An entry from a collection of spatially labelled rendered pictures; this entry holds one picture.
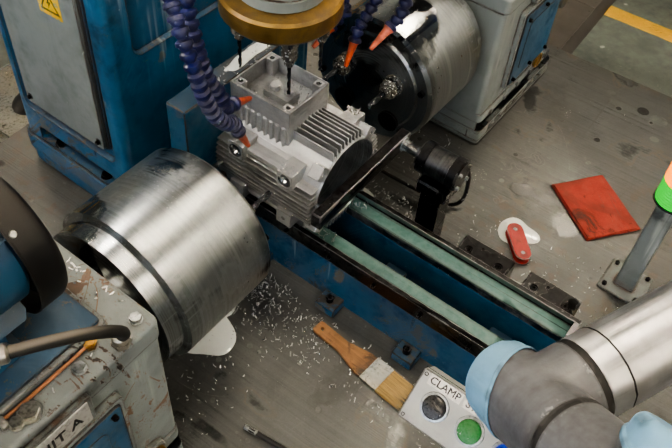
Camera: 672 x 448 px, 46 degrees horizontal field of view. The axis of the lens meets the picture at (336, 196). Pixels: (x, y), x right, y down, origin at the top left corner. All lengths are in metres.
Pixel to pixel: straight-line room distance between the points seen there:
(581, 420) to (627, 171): 1.18
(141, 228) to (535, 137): 0.99
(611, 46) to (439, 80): 2.20
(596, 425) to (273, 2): 0.70
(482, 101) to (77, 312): 0.96
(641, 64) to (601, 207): 1.89
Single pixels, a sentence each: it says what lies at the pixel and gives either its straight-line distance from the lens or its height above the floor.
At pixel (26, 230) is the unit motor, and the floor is 1.34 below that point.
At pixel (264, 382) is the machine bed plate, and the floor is 0.80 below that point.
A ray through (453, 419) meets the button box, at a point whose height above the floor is 1.07.
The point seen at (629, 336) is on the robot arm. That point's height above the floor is 1.41.
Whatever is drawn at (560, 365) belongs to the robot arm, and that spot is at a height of 1.40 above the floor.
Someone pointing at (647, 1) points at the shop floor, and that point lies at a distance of 3.90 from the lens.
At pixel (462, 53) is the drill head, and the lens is 1.44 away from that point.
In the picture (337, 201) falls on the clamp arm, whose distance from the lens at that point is 1.23.
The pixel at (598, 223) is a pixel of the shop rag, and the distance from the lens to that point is 1.61.
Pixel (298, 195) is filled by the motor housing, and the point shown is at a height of 1.03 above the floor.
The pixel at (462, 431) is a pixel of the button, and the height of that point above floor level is 1.07.
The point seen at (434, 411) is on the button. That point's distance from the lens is 1.00.
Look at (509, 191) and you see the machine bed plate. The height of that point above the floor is 0.80.
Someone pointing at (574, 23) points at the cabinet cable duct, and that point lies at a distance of 3.54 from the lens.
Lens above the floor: 1.95
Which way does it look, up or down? 48 degrees down
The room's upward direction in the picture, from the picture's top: 6 degrees clockwise
